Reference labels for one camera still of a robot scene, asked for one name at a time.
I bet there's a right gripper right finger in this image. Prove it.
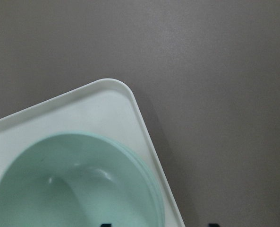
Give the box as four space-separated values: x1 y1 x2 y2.
208 223 218 227

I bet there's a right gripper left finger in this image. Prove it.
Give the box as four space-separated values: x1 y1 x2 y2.
101 223 112 227

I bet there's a green bowl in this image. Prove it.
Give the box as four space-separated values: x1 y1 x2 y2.
0 133 165 227
116 139 167 227
102 134 163 227

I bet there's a green bowl on tray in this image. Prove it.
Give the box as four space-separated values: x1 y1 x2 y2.
116 139 167 227

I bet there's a beige serving tray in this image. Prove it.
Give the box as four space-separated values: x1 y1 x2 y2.
0 79 184 227

